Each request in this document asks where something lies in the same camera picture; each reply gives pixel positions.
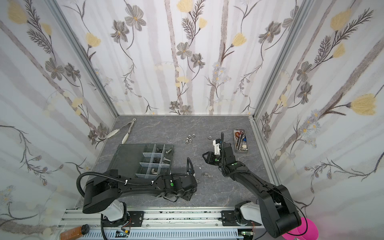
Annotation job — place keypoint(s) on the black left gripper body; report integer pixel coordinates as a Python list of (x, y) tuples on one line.
[(186, 196)]

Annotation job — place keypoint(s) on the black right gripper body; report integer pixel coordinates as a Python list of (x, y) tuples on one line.
[(212, 157)]

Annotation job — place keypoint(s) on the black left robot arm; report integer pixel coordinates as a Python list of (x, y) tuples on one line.
[(101, 191)]

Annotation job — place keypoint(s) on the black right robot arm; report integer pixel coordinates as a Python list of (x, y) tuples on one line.
[(275, 209)]

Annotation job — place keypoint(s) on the transparent grey organizer box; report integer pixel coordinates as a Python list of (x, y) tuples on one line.
[(137, 160)]

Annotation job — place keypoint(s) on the orange bottle black cap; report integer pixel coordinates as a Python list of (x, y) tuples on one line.
[(75, 233)]

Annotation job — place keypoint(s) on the pink plastic bowl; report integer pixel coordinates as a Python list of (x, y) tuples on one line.
[(306, 231)]

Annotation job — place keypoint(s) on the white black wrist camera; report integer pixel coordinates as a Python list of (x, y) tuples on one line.
[(217, 145)]

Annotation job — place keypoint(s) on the red handled scissors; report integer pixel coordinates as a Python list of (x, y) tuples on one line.
[(239, 134)]

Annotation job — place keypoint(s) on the aluminium rail base frame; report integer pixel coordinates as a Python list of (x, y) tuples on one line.
[(192, 223)]

